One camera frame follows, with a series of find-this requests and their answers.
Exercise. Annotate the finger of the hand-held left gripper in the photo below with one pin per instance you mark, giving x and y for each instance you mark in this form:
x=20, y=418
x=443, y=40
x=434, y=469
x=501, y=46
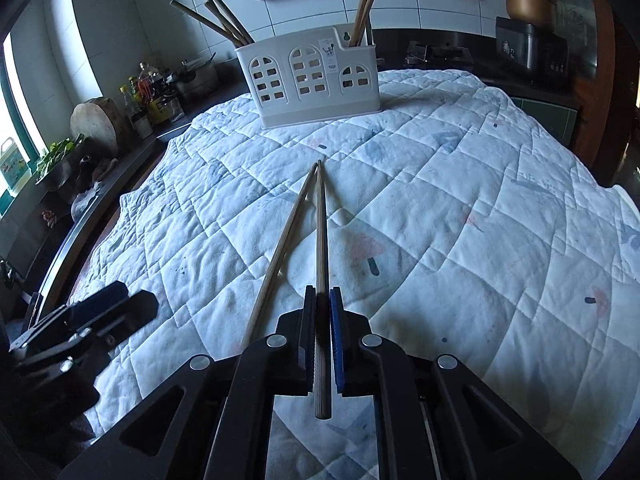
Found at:
x=125, y=315
x=100, y=300

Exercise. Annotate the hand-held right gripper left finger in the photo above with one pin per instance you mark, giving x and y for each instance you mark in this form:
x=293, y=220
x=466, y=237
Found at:
x=306, y=332

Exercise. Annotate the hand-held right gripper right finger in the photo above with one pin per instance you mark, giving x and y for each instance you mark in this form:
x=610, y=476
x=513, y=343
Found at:
x=336, y=342

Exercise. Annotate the white plastic utensil holder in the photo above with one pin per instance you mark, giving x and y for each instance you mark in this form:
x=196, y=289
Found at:
x=310, y=105

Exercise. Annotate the white printed carton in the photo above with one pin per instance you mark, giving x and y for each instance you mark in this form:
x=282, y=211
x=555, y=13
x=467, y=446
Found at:
x=12, y=162

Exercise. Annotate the white quilted blanket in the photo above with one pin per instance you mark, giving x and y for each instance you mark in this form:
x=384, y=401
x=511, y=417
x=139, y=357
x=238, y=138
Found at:
x=450, y=210

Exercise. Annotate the round wooden cutting board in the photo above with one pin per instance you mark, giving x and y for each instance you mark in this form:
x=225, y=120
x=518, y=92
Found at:
x=97, y=125

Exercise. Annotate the yellow cap oil bottle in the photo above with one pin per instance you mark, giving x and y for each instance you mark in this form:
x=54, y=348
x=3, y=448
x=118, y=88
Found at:
x=129, y=105

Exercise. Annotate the dark soy sauce bottle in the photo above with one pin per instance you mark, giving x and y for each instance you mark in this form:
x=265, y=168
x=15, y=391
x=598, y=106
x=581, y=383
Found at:
x=156, y=102

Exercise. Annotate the window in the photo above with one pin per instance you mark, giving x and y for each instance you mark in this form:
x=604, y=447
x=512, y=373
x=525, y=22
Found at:
x=30, y=75

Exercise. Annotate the steel cooking pot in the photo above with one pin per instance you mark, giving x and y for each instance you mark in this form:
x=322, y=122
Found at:
x=200, y=74

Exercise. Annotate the black glass gas stove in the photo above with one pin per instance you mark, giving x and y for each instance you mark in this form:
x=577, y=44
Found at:
x=395, y=50

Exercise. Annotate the black burner grate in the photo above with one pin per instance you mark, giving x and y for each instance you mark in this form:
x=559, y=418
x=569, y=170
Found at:
x=440, y=54

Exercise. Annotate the green lower cabinet door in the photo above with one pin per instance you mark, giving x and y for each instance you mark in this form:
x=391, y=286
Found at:
x=550, y=117

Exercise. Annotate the black rice cooker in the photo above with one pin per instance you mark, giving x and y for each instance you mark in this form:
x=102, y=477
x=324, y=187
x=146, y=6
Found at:
x=525, y=52

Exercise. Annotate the copper inner pot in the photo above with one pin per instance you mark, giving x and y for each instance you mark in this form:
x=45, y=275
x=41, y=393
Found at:
x=527, y=4

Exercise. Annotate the wooden display cabinet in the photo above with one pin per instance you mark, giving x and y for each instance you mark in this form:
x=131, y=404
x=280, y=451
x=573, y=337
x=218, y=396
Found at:
x=607, y=60

